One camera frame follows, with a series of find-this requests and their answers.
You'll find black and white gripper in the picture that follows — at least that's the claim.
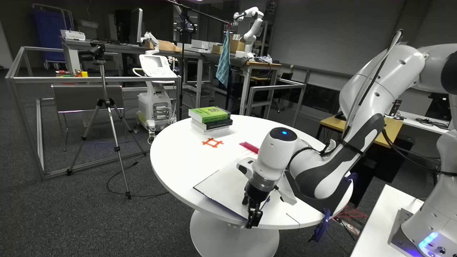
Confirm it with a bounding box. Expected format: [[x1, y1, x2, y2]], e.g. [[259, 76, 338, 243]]
[[235, 157, 297, 228]]

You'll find blue book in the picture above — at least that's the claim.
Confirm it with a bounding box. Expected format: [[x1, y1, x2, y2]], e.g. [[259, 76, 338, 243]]
[[191, 163, 301, 227]]

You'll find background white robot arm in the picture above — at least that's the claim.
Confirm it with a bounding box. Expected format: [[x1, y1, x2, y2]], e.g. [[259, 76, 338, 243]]
[[232, 7, 264, 47]]

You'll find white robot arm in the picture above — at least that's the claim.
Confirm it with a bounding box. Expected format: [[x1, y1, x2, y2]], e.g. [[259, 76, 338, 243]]
[[237, 40, 457, 257]]

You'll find dark book under green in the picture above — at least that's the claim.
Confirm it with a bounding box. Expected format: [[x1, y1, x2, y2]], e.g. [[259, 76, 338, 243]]
[[191, 118, 232, 131]]

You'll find red rectangular block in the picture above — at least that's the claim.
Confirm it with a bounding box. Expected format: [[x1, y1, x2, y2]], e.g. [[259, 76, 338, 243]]
[[239, 141, 258, 154]]

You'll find white medical cart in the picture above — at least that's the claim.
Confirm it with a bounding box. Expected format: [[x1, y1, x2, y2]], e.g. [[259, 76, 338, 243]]
[[132, 53, 177, 137]]

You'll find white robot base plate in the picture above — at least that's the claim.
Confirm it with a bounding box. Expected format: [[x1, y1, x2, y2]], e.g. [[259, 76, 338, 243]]
[[348, 183, 457, 257]]

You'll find black camera tripod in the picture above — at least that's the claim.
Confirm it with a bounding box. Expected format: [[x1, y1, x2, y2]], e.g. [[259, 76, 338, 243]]
[[65, 43, 145, 200]]

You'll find metal frame table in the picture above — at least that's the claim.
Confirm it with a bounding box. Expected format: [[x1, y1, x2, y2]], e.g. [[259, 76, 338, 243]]
[[4, 46, 182, 178]]

